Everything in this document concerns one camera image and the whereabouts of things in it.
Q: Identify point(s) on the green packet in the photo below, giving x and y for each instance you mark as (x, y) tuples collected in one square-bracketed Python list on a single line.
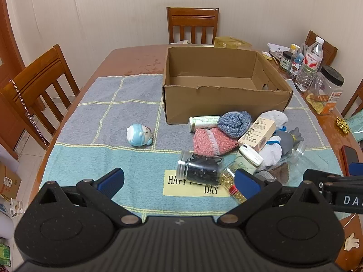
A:
[(4, 255)]

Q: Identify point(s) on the yellow tissue pack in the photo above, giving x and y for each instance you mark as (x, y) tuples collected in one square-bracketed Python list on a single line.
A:
[(231, 42)]

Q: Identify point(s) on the blue knit sock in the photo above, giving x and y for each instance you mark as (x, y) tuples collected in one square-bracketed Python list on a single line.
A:
[(234, 123)]

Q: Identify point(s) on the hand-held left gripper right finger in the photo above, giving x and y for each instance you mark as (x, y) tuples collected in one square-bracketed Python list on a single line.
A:
[(246, 184)]

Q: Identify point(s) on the clear water bottle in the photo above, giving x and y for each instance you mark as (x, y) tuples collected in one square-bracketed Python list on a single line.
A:
[(310, 62)]

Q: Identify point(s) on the large jar with black lid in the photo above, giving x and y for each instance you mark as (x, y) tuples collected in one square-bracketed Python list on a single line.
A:
[(326, 90)]

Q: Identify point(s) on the blue white toy figurine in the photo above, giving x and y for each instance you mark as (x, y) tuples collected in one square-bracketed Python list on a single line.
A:
[(139, 136)]

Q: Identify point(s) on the cardboard box with labels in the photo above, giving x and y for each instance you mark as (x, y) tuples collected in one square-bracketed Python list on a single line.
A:
[(8, 180)]

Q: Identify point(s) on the dark-lidded small jar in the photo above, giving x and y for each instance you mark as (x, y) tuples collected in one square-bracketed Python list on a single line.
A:
[(285, 61)]

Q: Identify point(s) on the wooden door frame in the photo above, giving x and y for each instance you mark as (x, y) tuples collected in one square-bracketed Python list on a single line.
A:
[(5, 34)]

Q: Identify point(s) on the round plastic lid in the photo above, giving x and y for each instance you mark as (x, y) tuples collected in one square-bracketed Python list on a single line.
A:
[(266, 176)]

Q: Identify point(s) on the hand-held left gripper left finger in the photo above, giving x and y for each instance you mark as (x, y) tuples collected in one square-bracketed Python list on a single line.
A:
[(112, 182)]

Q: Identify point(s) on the white green patterned box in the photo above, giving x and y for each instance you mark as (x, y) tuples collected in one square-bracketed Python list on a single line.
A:
[(248, 158), (204, 121)]

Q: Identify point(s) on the black phone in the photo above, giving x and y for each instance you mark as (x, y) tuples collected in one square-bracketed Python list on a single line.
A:
[(350, 155)]

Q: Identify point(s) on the jar of yellow capsules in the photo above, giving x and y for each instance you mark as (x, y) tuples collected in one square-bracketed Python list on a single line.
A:
[(229, 180)]

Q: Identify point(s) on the gold snowflake ornament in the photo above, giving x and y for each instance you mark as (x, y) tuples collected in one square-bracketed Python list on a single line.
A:
[(344, 125)]

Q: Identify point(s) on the brown cardboard box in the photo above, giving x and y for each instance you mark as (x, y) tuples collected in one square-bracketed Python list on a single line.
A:
[(227, 104)]

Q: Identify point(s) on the yellow-lidded small bottle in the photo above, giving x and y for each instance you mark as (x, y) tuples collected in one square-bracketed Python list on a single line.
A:
[(294, 48)]

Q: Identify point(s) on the white papers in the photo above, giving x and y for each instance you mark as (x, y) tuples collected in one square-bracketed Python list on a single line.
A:
[(276, 47)]

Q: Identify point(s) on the clear jar with black contents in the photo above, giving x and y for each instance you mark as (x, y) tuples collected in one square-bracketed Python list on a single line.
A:
[(201, 168)]

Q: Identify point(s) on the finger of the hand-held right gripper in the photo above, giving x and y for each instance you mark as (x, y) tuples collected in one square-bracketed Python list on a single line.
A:
[(320, 176), (356, 169)]

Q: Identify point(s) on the pink knit sock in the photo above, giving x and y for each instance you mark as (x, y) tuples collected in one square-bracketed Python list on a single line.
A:
[(211, 143)]

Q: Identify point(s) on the blue checked towel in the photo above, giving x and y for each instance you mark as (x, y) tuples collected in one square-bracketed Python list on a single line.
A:
[(99, 113)]

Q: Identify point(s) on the beige small carton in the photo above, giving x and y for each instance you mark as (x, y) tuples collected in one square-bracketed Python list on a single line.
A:
[(258, 134)]

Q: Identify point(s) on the teal packet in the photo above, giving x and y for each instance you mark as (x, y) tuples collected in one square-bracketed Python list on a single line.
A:
[(357, 127)]

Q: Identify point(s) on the wooden chair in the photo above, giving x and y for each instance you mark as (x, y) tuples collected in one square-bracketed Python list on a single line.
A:
[(192, 19), (329, 48), (356, 99), (39, 79)]

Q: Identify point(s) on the grey toy figure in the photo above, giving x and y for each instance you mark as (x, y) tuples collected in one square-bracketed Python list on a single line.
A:
[(286, 141)]

